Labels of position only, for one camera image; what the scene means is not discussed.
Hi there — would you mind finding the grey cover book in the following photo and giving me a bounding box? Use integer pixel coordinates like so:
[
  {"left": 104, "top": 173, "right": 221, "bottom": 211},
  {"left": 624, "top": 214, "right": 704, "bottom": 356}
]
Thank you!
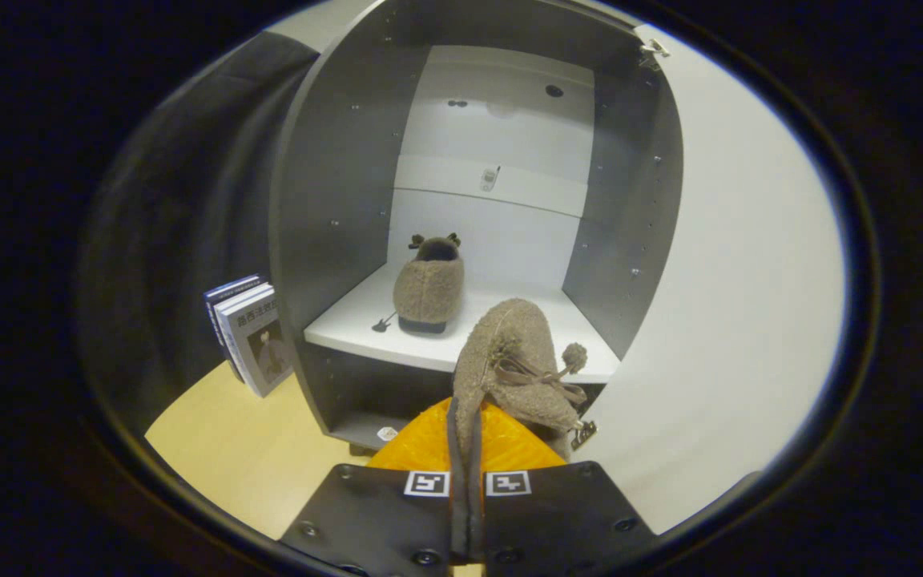
[{"left": 216, "top": 284, "right": 296, "bottom": 398}]

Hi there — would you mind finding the brown fuzzy shoe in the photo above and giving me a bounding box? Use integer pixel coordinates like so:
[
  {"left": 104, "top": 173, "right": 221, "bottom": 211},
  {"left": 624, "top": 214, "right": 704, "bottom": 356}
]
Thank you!
[
  {"left": 393, "top": 233, "right": 466, "bottom": 335},
  {"left": 447, "top": 298, "right": 590, "bottom": 562}
]

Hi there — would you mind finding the dark blue book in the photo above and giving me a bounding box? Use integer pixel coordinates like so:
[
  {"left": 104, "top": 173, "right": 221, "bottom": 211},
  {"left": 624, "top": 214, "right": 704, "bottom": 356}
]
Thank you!
[{"left": 204, "top": 274, "right": 262, "bottom": 381}]

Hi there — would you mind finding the white cabinet shelf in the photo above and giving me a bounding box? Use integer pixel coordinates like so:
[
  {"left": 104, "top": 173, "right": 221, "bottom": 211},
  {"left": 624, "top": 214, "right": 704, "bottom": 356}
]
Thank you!
[{"left": 304, "top": 263, "right": 621, "bottom": 384}]

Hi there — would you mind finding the grey shoe cabinet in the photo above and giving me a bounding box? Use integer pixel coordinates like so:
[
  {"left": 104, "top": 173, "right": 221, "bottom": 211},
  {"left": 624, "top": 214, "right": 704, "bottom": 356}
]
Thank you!
[{"left": 269, "top": 0, "right": 685, "bottom": 458}]

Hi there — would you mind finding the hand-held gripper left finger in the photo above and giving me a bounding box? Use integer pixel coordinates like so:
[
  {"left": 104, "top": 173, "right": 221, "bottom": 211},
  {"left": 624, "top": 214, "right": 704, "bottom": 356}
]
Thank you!
[{"left": 279, "top": 397, "right": 454, "bottom": 577}]

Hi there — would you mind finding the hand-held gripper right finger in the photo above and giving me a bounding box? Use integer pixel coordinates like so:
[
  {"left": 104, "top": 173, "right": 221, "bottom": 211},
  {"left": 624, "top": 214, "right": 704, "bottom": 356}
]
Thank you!
[{"left": 474, "top": 401, "right": 659, "bottom": 577}]

